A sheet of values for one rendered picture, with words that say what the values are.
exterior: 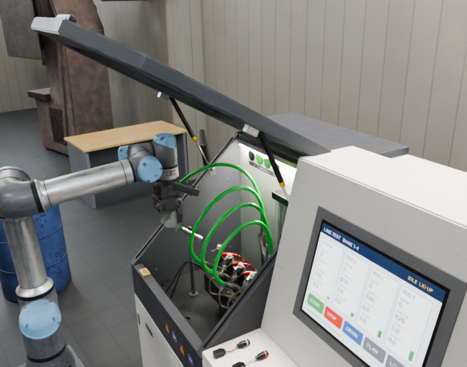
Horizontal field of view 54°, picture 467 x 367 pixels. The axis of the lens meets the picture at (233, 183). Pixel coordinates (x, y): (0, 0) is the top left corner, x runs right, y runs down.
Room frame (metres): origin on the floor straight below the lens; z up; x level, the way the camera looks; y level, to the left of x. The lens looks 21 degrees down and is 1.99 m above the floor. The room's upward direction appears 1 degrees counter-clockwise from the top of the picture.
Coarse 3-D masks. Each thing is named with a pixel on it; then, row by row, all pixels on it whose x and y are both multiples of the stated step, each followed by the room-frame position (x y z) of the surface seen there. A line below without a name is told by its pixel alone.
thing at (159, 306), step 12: (144, 288) 1.63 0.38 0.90; (156, 288) 1.56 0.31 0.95; (144, 300) 1.65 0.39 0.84; (156, 300) 1.50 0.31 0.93; (168, 300) 1.48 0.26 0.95; (156, 312) 1.51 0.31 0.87; (168, 312) 1.40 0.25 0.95; (180, 312) 1.40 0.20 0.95; (156, 324) 1.53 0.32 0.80; (168, 324) 1.41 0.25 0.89; (180, 324) 1.33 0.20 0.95; (168, 336) 1.42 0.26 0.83; (180, 336) 1.31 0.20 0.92; (192, 336) 1.27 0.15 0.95; (192, 348) 1.22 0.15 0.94; (180, 360) 1.32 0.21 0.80
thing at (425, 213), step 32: (320, 160) 1.30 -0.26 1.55; (352, 160) 1.29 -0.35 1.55; (384, 160) 1.29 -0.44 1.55; (320, 192) 1.22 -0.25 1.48; (352, 192) 1.12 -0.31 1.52; (384, 192) 1.05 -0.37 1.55; (416, 192) 1.04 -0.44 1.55; (448, 192) 1.03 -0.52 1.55; (288, 224) 1.29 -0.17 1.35; (384, 224) 1.01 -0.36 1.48; (416, 224) 0.94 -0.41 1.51; (448, 224) 0.88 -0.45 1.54; (288, 256) 1.25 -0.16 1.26; (448, 256) 0.86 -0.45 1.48; (288, 288) 1.21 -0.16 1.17; (288, 320) 1.18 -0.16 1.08; (288, 352) 1.14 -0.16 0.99; (320, 352) 1.04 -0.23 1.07; (448, 352) 0.78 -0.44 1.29
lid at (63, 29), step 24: (48, 24) 1.29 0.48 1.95; (72, 24) 1.14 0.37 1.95; (72, 48) 1.61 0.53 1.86; (96, 48) 1.12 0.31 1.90; (120, 48) 1.11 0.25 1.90; (120, 72) 1.74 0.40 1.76; (144, 72) 1.10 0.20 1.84; (168, 72) 1.12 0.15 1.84; (168, 96) 1.85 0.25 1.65; (192, 96) 1.16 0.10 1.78; (216, 96) 1.18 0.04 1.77; (240, 120) 1.22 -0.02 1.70; (264, 120) 1.26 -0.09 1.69; (288, 144) 1.32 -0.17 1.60; (312, 144) 1.34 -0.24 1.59
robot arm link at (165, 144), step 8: (160, 136) 1.48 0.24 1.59; (168, 136) 1.48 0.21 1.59; (160, 144) 1.46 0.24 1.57; (168, 144) 1.47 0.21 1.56; (176, 144) 1.50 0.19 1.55; (160, 152) 1.46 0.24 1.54; (168, 152) 1.47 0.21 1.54; (176, 152) 1.49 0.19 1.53; (160, 160) 1.46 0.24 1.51; (168, 160) 1.47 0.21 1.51; (176, 160) 1.49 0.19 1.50; (168, 168) 1.46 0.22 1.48
